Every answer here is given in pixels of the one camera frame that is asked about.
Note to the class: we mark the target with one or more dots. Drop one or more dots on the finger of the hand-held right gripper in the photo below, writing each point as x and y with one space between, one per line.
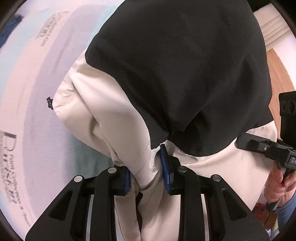
251 142

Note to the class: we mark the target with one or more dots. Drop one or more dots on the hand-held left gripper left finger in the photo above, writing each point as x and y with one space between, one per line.
126 183

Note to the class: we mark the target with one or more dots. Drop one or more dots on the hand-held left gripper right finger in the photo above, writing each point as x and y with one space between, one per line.
164 166

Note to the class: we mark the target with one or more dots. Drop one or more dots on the beige and black hooded jacket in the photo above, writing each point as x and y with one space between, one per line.
185 69

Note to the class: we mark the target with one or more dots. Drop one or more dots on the person's right forearm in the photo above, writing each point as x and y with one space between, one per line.
286 214

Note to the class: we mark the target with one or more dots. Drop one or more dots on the dark blue clothes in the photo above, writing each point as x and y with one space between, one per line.
9 30

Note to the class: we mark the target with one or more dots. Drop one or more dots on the person's right hand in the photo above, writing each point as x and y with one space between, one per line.
274 187

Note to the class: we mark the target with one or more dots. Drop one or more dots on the wooden headboard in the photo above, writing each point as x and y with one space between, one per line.
281 74

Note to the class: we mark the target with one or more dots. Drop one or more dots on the beige curtain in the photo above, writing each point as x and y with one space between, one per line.
270 25

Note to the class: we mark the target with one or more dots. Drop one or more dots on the striped bed sheet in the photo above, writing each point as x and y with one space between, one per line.
34 92

